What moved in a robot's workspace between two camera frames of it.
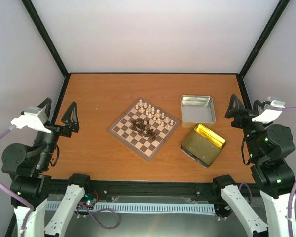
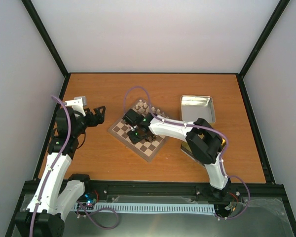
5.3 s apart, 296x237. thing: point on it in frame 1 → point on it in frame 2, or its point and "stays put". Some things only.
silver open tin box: (197, 109) stays put
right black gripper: (238, 106) → (133, 139)
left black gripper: (71, 124) → (100, 118)
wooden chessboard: (143, 128) stays put
